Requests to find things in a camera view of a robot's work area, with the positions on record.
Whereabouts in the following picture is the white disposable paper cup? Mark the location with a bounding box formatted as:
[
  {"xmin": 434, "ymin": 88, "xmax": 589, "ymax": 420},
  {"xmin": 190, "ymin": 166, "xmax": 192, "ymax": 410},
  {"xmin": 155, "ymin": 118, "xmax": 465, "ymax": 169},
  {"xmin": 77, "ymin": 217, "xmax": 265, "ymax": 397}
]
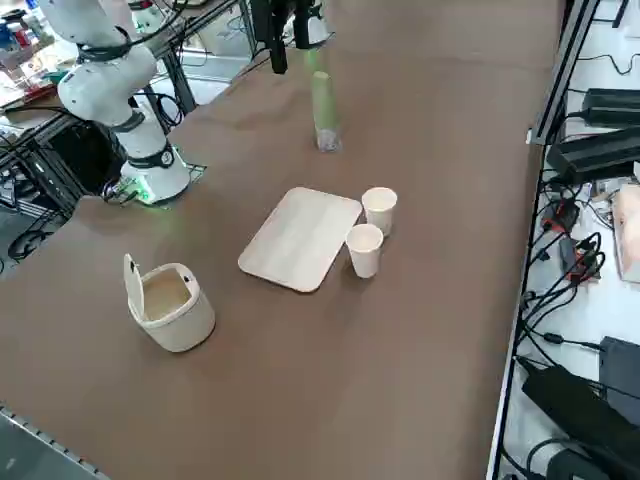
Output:
[
  {"xmin": 361, "ymin": 186, "xmax": 399, "ymax": 238},
  {"xmin": 345, "ymin": 223, "xmax": 385, "ymax": 279}
]

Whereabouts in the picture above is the aluminium profile rail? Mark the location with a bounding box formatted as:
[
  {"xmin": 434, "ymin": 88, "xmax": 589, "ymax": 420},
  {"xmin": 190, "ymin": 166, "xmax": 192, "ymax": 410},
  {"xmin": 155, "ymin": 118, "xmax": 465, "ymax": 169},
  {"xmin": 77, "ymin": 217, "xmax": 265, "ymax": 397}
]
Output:
[{"xmin": 528, "ymin": 0, "xmax": 601, "ymax": 146}]

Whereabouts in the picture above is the black control box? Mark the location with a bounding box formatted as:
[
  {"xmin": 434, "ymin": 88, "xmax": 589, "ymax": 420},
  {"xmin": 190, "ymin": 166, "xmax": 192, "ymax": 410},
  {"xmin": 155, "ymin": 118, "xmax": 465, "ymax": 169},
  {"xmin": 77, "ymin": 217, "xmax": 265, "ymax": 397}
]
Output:
[{"xmin": 44, "ymin": 119, "xmax": 126, "ymax": 201}]

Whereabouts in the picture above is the beige box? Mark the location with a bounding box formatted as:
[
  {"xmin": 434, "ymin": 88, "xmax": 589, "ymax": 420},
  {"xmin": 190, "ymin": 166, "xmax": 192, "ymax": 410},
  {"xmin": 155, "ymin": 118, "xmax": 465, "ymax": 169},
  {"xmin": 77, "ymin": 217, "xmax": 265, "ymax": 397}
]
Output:
[{"xmin": 612, "ymin": 184, "xmax": 640, "ymax": 284}]

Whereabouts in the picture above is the tall green drink bottle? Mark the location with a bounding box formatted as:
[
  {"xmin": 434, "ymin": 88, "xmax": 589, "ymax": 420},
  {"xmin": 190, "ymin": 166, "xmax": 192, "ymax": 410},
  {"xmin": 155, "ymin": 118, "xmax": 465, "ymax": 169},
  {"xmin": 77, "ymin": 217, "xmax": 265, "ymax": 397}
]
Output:
[{"xmin": 310, "ymin": 70, "xmax": 345, "ymax": 154}]

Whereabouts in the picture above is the beige mini bin with lid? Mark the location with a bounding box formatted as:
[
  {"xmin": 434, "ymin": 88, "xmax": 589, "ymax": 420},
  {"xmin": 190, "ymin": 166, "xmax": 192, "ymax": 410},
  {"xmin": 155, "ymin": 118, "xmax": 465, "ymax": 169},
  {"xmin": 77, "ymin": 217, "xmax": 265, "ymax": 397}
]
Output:
[{"xmin": 123, "ymin": 252, "xmax": 217, "ymax": 354}]

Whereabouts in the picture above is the black power brick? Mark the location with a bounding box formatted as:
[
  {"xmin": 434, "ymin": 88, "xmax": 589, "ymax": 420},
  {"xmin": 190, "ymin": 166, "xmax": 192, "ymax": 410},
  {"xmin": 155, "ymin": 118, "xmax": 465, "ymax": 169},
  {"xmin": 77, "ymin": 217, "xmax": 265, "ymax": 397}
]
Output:
[
  {"xmin": 545, "ymin": 127, "xmax": 640, "ymax": 184},
  {"xmin": 598, "ymin": 335, "xmax": 640, "ymax": 401},
  {"xmin": 582, "ymin": 88, "xmax": 640, "ymax": 126}
]

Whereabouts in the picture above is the white side table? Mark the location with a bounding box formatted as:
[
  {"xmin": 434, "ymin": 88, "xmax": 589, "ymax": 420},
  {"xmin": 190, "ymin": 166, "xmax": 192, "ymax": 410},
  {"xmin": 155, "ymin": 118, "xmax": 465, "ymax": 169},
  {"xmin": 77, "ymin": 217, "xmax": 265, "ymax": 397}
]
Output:
[{"xmin": 487, "ymin": 0, "xmax": 640, "ymax": 480}]

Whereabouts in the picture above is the flat black device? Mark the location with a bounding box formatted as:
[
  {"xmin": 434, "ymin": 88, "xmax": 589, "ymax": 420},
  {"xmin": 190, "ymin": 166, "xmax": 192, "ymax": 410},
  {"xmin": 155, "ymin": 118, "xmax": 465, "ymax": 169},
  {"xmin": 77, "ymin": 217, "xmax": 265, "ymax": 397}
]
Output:
[{"xmin": 522, "ymin": 367, "xmax": 640, "ymax": 451}]

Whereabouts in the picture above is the aluminium table edge rail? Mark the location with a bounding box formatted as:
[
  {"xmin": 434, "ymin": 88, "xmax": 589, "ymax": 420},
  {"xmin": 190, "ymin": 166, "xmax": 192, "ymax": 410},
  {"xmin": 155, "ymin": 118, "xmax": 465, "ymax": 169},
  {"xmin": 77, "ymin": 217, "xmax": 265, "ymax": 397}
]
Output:
[{"xmin": 0, "ymin": 399, "xmax": 104, "ymax": 480}]

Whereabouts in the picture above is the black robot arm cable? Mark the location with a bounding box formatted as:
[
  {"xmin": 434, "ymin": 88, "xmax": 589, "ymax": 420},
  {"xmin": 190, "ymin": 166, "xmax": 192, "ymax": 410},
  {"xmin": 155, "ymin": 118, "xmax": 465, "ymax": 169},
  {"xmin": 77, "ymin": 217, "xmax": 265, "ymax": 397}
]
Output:
[{"xmin": 77, "ymin": 27, "xmax": 151, "ymax": 64}]

